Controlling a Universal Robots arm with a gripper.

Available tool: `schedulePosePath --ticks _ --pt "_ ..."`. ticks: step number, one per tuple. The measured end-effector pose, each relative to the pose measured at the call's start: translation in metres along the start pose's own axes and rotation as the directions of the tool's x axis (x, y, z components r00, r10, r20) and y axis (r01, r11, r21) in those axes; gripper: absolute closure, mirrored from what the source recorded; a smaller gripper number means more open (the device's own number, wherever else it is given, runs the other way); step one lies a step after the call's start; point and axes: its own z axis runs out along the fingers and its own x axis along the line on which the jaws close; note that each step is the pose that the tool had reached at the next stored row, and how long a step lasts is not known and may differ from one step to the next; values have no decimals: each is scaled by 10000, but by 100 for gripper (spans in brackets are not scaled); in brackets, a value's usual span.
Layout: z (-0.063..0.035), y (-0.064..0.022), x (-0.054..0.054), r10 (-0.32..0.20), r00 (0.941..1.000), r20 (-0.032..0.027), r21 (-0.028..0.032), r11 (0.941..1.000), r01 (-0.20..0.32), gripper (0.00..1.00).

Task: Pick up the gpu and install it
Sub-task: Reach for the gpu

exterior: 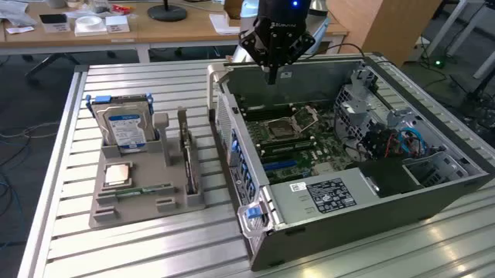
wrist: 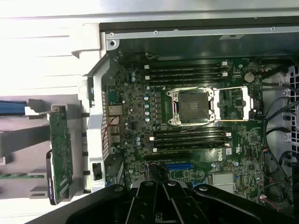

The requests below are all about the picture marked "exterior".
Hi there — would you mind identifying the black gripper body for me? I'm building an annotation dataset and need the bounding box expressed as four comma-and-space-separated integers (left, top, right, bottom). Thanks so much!
256, 0, 309, 66

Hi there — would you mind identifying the black graphics card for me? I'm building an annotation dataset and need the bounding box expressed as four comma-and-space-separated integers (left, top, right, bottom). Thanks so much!
177, 108, 201, 195

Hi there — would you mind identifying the stack of white papers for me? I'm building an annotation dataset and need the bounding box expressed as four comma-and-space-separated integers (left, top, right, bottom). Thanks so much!
208, 13, 242, 36

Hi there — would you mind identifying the brown cardboard box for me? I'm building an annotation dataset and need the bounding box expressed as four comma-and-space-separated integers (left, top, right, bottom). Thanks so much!
224, 0, 244, 20

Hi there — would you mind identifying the wooden cabinet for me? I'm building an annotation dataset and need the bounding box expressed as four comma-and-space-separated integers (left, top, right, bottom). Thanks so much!
320, 0, 444, 67

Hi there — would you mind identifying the black RAM slot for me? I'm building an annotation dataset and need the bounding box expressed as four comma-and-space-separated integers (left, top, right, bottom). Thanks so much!
241, 104, 293, 122

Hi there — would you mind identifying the metal socket cover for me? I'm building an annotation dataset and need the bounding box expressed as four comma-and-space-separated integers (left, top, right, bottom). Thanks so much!
292, 104, 322, 133

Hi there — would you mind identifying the black lamp base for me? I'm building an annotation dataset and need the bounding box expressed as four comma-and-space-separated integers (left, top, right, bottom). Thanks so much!
146, 0, 188, 23

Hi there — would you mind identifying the metal drive cage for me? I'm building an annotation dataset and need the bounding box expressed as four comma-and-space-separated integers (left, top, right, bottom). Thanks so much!
332, 83, 390, 145

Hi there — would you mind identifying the CPU socket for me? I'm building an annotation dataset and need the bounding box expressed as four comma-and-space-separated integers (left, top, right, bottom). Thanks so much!
262, 117, 300, 142

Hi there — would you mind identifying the plain white box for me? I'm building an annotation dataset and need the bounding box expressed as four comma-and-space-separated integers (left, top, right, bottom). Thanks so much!
104, 14, 130, 34

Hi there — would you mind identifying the green motherboard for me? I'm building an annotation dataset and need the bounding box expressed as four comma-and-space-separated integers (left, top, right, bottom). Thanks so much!
230, 95, 360, 186

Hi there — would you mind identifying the blue expansion slot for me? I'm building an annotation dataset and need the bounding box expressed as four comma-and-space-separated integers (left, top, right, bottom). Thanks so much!
262, 160, 306, 171

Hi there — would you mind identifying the white tape roll on box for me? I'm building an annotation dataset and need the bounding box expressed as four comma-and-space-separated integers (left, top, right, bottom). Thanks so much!
73, 16, 108, 37

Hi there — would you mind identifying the hard disk with blue carrier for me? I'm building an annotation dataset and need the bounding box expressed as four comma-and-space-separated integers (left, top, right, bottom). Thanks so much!
84, 93, 156, 154

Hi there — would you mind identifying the wooden desk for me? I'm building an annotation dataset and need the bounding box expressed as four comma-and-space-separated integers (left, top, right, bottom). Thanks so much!
0, 0, 348, 56

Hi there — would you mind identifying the white box with black top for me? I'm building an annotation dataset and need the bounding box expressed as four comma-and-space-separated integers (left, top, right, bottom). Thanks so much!
38, 13, 70, 33

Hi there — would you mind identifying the grey parts rack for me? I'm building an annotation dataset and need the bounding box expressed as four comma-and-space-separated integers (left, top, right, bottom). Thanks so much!
88, 106, 206, 229

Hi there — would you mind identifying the grey power supply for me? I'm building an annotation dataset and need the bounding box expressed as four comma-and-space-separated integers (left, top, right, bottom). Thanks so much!
268, 168, 381, 225

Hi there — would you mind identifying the black chair base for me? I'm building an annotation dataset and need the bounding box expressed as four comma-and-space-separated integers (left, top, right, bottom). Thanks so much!
22, 53, 117, 86

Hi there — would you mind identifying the metal disk bay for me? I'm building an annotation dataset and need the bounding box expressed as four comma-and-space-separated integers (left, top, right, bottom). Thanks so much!
401, 150, 470, 189

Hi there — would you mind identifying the copper coloured CPU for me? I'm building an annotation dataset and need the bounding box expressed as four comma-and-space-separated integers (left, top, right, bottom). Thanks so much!
104, 163, 132, 186

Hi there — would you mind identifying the blue case latch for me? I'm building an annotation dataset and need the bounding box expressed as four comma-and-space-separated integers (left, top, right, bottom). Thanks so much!
245, 206, 264, 222

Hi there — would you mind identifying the white paper card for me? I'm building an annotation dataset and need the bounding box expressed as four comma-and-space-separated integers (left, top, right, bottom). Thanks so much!
5, 25, 36, 35

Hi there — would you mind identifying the crumpled plastic bag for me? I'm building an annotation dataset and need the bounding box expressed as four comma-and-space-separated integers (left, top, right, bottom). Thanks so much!
0, 0, 37, 25

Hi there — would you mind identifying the open dark PC case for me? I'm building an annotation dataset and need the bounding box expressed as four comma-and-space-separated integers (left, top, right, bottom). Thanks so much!
206, 53, 490, 272

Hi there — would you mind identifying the black cable behind case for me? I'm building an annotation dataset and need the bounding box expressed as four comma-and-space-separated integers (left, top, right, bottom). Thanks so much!
304, 42, 368, 60

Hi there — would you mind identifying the white switch box red button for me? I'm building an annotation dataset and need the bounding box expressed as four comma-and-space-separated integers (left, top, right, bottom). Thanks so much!
409, 36, 430, 62

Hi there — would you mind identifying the black wire bundle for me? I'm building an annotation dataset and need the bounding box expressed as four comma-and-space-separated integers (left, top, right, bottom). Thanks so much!
358, 127, 390, 160

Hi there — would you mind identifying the red wire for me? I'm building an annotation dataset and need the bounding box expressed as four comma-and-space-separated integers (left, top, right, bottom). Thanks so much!
385, 131, 398, 157

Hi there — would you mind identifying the white table frame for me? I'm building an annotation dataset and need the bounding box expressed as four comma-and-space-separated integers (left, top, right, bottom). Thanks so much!
422, 0, 495, 79

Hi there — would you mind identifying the blue wire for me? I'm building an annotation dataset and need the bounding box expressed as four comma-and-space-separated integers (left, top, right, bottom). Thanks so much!
397, 127, 428, 157

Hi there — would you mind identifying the white floor cable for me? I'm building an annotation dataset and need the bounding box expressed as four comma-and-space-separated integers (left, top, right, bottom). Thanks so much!
0, 121, 58, 140

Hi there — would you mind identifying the blue floor cable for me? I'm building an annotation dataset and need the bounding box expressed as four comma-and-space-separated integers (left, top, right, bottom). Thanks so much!
0, 138, 30, 250

